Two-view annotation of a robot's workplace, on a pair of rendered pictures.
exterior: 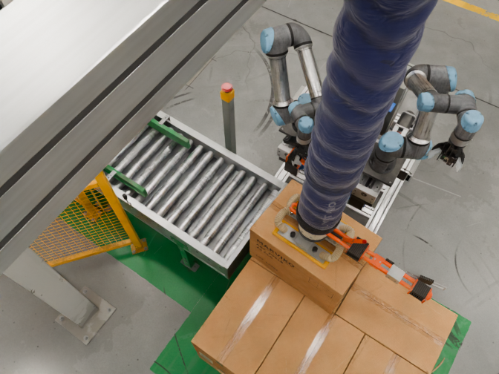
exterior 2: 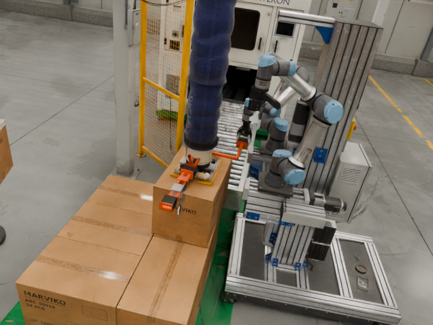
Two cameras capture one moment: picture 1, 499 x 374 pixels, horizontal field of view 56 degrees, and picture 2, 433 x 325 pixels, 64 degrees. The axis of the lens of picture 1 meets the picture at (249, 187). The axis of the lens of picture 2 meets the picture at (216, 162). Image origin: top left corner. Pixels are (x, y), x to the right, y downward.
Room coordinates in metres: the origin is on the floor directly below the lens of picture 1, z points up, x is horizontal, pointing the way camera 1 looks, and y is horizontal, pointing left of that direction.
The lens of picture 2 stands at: (0.14, -2.26, 2.23)
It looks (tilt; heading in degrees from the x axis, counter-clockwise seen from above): 30 degrees down; 62
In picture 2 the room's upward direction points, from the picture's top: 8 degrees clockwise
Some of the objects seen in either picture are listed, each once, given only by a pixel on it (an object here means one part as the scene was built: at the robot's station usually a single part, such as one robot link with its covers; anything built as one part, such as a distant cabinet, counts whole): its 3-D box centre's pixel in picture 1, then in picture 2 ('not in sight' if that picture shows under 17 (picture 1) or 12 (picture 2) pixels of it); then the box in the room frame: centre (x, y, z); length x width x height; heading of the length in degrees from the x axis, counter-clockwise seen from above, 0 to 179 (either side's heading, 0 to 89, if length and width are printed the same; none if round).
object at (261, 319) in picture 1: (321, 335); (138, 253); (0.57, -0.44, 0.34); 1.20 x 1.00 x 0.40; 56
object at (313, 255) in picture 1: (303, 243); (184, 162); (0.93, -0.29, 0.97); 0.34 x 0.10 x 0.05; 53
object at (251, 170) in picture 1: (151, 114); (251, 142); (2.13, 0.73, 0.50); 2.31 x 0.05 x 0.19; 56
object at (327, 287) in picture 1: (311, 246); (194, 193); (0.99, -0.36, 0.74); 0.60 x 0.40 x 0.40; 52
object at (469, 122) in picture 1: (468, 125); (266, 67); (1.08, -0.85, 1.82); 0.09 x 0.08 x 0.11; 174
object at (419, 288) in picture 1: (419, 291); (168, 202); (0.64, -0.82, 1.07); 0.08 x 0.07 x 0.05; 53
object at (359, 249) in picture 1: (357, 248); (188, 171); (0.85, -0.54, 1.07); 0.10 x 0.08 x 0.06; 143
